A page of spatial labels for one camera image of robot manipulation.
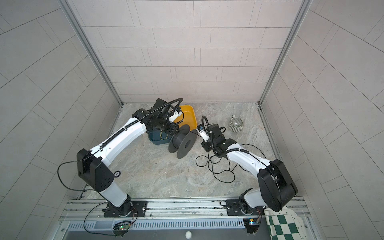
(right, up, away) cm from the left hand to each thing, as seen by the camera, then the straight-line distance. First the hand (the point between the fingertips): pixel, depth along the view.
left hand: (180, 126), depth 80 cm
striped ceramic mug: (+36, 0, +22) cm, 42 cm away
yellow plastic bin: (+3, +4, +26) cm, 27 cm away
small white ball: (+6, -41, -21) cm, 47 cm away
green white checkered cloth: (+49, -43, -13) cm, 67 cm away
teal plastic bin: (-16, -8, +17) cm, 24 cm away
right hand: (+13, -8, +7) cm, 17 cm away
